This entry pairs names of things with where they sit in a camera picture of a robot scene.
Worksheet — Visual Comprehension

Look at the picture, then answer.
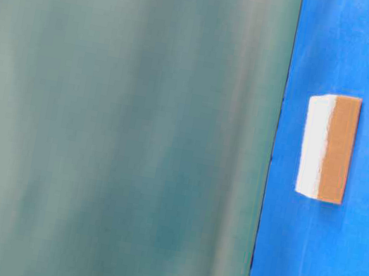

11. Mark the green blurred backdrop panel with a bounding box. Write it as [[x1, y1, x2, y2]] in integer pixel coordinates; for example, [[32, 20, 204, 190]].
[[0, 0, 301, 276]]

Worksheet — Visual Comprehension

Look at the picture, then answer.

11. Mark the blue table cloth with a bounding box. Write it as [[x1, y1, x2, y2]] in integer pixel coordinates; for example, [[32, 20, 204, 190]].
[[250, 0, 369, 276]]

